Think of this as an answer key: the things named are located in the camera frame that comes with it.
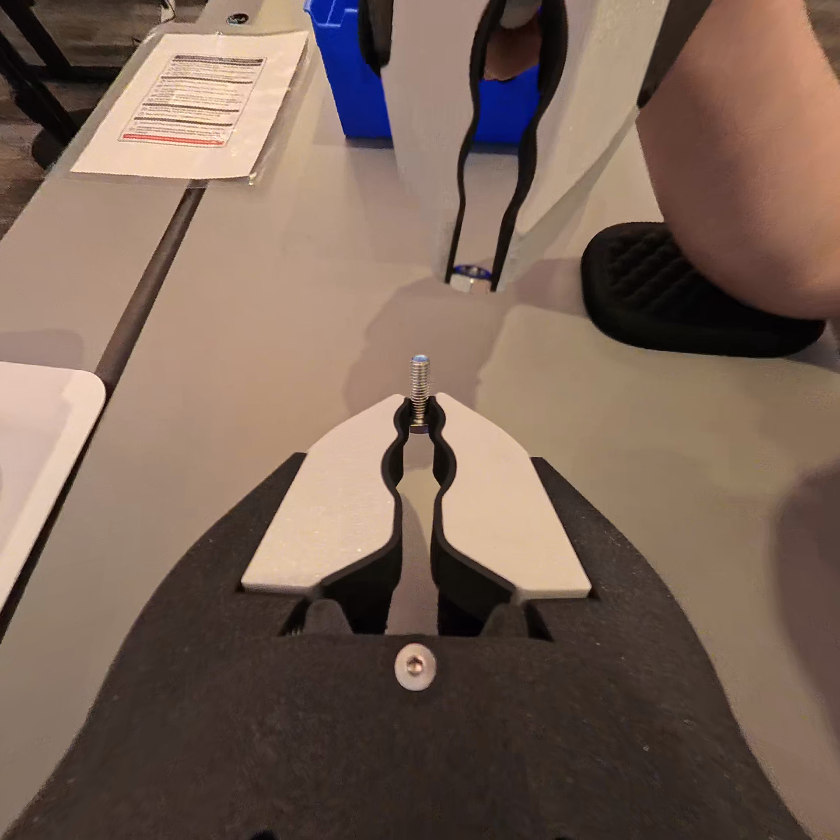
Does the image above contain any person's right forearm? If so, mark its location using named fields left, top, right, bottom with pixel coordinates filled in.
left=637, top=0, right=840, bottom=322

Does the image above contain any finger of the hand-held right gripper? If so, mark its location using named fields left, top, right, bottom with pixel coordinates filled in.
left=489, top=0, right=672, bottom=294
left=381, top=0, right=491, bottom=285

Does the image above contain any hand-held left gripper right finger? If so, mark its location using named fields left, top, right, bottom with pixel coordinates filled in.
left=433, top=392, right=593, bottom=603

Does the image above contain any black textured wrist pad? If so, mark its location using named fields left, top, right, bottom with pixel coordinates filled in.
left=581, top=222, right=826, bottom=358

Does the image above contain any paper sheet in plastic sleeve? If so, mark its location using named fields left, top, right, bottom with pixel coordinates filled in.
left=69, top=29, right=311, bottom=189

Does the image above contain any blue plastic bin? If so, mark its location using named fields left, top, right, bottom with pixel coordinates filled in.
left=305, top=0, right=543, bottom=145

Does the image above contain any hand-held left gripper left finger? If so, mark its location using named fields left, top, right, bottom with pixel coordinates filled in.
left=241, top=394, right=403, bottom=598

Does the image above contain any steel hex bolt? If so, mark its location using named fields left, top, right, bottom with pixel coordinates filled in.
left=407, top=353, right=434, bottom=435

